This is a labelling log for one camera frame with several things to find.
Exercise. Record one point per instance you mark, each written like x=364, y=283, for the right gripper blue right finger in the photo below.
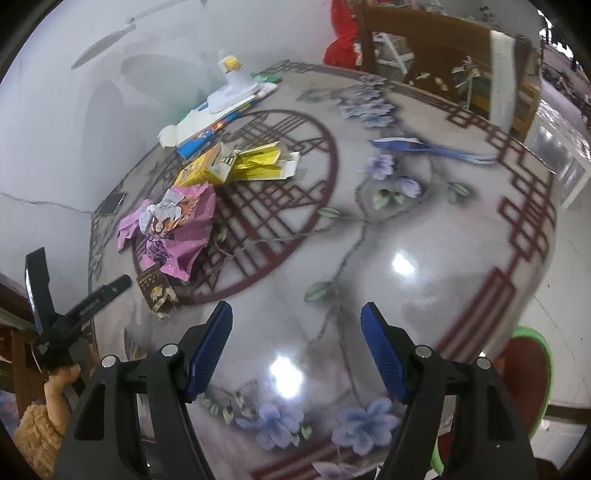
x=389, y=363

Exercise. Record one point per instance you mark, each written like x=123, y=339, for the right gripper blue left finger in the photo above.
x=205, y=344

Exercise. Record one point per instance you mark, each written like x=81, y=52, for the pink printed snack bag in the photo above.
x=175, y=230

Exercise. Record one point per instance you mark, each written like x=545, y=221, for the green rimmed red trash bin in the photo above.
x=527, y=370

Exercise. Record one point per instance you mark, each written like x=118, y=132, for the person's left hand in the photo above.
x=58, y=410

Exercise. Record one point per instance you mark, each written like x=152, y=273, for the brown gold cigarette pack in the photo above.
x=159, y=295

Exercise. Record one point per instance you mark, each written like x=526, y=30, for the black smartphone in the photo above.
x=111, y=204

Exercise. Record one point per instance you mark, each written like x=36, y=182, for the yellow flattened carton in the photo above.
x=220, y=165

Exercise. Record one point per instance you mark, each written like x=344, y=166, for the white paper booklet stack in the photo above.
x=199, y=127

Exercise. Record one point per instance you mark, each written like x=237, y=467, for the white side table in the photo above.
x=563, y=149

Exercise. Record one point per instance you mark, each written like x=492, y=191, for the red cloth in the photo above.
x=345, y=51

